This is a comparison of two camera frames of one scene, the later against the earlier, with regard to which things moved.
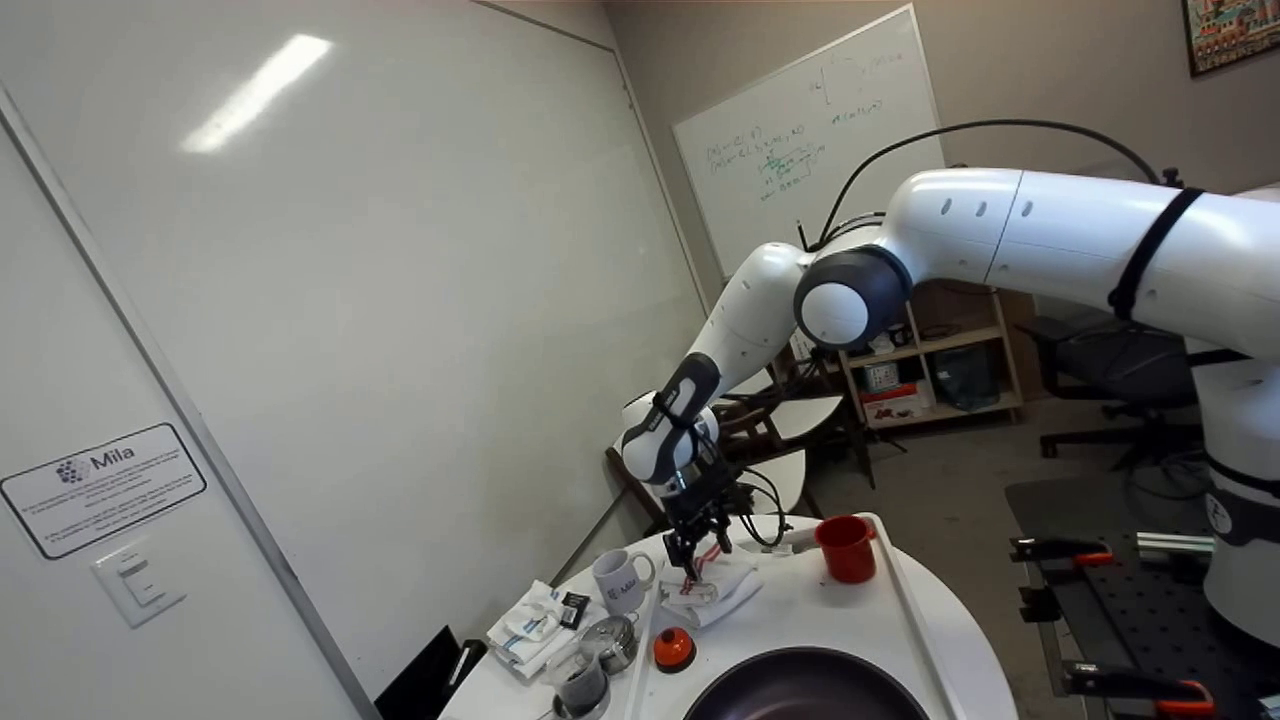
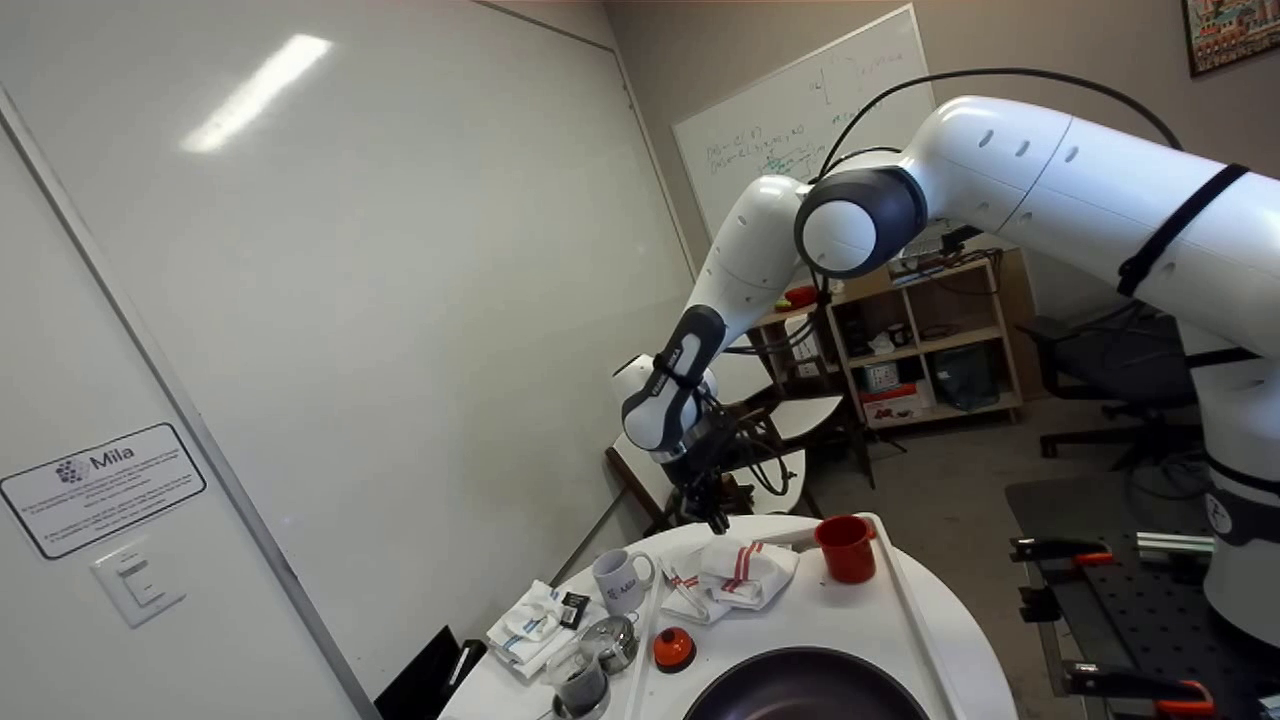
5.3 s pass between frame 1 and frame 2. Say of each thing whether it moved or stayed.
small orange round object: stayed
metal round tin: stayed
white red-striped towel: moved
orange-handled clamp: stayed
